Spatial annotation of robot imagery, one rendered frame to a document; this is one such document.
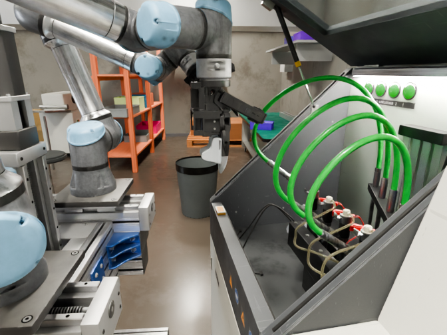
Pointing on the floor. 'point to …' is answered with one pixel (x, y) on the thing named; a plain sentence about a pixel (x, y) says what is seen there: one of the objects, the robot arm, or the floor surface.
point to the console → (422, 276)
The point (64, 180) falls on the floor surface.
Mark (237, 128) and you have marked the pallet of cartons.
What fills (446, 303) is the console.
